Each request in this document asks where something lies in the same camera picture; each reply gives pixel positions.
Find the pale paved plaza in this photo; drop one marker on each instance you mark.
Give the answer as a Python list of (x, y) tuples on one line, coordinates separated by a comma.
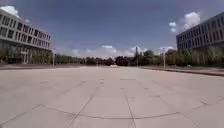
[(110, 96)]

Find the dark pole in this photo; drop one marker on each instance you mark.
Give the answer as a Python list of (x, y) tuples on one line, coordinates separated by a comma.
[(136, 56)]

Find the grey building with window rows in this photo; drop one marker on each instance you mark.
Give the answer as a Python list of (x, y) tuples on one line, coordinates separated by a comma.
[(20, 35)]

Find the low kerb strip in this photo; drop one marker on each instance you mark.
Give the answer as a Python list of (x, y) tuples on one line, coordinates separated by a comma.
[(193, 71)]

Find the white lamp pole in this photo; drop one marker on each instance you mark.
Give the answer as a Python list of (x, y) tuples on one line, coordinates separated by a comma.
[(164, 57), (53, 57)]

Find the row of trees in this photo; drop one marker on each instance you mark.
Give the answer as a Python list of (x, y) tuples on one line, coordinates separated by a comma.
[(150, 58)]

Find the dark building with window rows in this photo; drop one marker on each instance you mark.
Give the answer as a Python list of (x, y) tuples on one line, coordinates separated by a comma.
[(203, 35)]

